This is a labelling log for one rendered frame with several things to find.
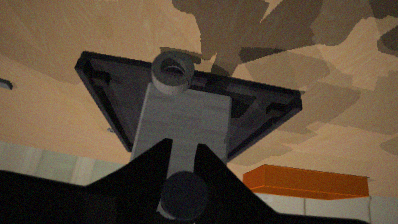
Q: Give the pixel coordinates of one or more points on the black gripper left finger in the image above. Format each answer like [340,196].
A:
[129,195]

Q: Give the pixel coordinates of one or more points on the grey flat bar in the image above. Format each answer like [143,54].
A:
[5,84]

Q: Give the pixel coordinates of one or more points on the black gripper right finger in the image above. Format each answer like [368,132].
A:
[232,202]

